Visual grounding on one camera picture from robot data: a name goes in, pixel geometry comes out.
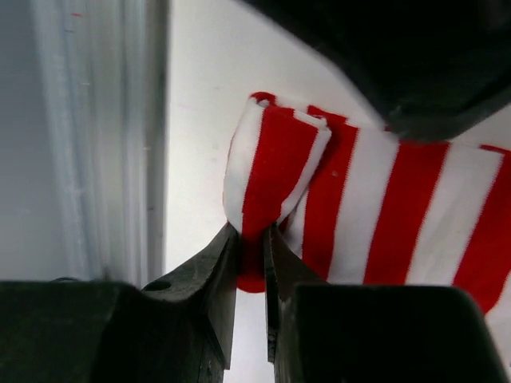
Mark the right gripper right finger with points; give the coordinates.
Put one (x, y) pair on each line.
(322, 332)

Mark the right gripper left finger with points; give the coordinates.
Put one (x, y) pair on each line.
(179, 328)

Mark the aluminium rail frame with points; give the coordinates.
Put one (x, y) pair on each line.
(83, 97)

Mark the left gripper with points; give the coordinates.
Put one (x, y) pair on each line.
(430, 69)

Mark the red white striped sock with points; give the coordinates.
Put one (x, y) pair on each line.
(358, 206)

